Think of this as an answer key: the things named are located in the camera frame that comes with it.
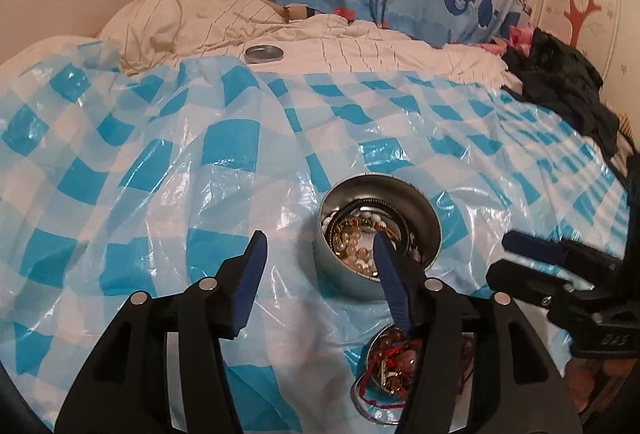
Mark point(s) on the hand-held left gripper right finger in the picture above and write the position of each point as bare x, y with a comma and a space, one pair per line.
395, 294

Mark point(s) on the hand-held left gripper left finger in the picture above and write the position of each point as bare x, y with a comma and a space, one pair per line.
250, 284

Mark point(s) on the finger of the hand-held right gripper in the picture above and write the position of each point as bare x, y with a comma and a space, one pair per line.
530, 245
530, 281

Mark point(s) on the tall round metal tin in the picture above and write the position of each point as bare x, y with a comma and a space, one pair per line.
340, 275

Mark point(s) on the black bangle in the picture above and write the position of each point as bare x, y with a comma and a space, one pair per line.
350, 203

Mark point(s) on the blue checked plastic sheet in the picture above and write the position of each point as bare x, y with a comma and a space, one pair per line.
150, 163

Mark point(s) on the dark clothing pile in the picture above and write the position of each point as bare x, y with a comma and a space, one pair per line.
560, 78

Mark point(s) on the pink cloth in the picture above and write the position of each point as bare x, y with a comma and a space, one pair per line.
515, 38

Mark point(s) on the round metal tin lid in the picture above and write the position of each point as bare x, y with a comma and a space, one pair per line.
263, 53

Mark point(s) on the white striped quilt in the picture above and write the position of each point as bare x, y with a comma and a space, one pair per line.
225, 18

